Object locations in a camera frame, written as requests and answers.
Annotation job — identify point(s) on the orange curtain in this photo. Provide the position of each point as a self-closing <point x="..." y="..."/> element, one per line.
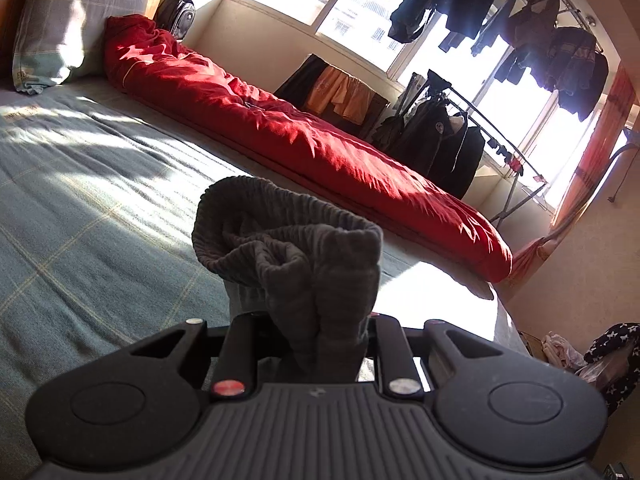
<point x="595" y="150"/>

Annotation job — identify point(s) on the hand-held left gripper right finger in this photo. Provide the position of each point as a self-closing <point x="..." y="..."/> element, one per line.
<point x="387" y="345"/>

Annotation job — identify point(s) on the grey sweatpants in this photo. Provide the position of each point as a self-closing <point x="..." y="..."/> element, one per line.
<point x="300" y="270"/>

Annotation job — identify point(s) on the red quilt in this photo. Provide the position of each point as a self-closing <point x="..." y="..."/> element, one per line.
<point x="300" y="135"/>

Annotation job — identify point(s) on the orange draped cloth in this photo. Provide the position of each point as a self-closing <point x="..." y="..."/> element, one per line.
<point x="340" y="95"/>

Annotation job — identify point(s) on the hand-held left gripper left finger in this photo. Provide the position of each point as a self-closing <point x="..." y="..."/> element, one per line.
<point x="250" y="335"/>

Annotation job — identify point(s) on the black jacket with round badge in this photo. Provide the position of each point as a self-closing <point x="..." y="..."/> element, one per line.
<point x="430" y="135"/>

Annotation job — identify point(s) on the black draped cloth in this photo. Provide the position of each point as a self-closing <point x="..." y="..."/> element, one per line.
<point x="300" y="82"/>

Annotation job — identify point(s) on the window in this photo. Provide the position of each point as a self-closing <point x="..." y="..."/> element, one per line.
<point x="350" y="15"/>

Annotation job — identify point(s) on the grey plaid pillow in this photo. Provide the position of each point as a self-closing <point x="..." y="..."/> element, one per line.
<point x="65" y="25"/>

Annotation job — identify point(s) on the star print dark cloth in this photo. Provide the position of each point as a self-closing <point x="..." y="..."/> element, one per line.
<point x="617" y="350"/>

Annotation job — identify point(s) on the black backpack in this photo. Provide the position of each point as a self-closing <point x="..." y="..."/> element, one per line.
<point x="175" y="12"/>

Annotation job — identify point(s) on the dark hanging bag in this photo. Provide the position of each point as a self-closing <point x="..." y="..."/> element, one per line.
<point x="395" y="130"/>

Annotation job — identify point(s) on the metal clothes rack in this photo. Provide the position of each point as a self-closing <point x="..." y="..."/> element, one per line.
<point x="500" y="127"/>

